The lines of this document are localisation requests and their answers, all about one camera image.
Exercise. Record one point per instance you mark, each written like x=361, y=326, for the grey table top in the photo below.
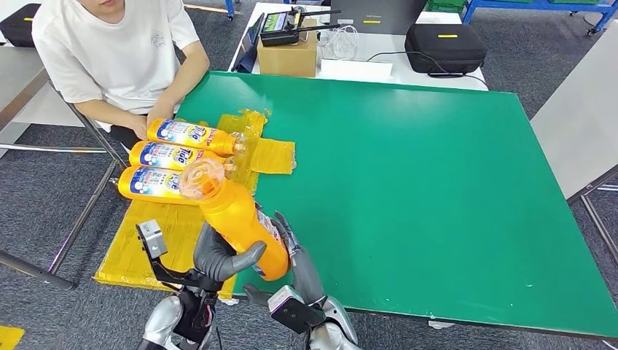
x=579, y=121

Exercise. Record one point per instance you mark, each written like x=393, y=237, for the yellow floor sticker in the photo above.
x=8, y=337

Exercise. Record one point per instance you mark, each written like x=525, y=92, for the orange detergent bottle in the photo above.
x=236, y=212
x=149, y=183
x=159, y=154
x=212, y=137

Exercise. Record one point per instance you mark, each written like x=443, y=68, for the white flat box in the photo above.
x=356, y=71

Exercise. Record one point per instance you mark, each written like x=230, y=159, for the person's right forearm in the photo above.
x=104, y=112

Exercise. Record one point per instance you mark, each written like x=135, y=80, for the steel frame table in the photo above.
x=19, y=77

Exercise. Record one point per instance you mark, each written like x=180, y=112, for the brown cardboard box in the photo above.
x=288, y=62

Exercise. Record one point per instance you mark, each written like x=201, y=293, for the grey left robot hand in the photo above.
x=212, y=258

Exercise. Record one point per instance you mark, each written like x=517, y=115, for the black remote controller with antennas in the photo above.
x=280, y=30

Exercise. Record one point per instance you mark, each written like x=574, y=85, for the white table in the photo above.
x=386, y=48

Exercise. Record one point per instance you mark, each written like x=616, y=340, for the grey laptop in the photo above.
x=376, y=13

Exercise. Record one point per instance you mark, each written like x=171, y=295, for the metal table frame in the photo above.
x=596, y=217

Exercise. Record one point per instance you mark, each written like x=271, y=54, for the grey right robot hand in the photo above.
x=304, y=275

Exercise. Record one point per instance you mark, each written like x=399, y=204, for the white tape scrap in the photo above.
x=231, y=300
x=442, y=325

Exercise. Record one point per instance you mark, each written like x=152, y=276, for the green plastic crate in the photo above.
x=445, y=6

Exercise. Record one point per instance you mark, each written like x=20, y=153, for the blue metal rack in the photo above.
x=531, y=6

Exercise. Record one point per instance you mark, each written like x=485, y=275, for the blue frame leg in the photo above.
x=231, y=9

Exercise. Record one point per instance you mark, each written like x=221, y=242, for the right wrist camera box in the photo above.
x=294, y=314

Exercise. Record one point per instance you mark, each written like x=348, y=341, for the person's left forearm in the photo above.
x=190, y=77

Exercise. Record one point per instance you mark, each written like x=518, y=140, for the person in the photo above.
x=106, y=53

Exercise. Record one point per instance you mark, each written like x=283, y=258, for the person's right hand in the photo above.
x=140, y=128

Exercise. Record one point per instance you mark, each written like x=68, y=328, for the person's left hand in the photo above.
x=162, y=113

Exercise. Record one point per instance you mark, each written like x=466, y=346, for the yellow tape mat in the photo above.
x=145, y=241

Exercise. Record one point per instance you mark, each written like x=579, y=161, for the black carry case yellow label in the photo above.
x=444, y=53
x=19, y=26

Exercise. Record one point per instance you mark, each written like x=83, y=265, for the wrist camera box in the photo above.
x=152, y=241
x=294, y=314

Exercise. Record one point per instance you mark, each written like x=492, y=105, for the dark tablet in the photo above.
x=250, y=54

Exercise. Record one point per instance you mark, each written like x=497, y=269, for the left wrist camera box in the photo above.
x=152, y=241

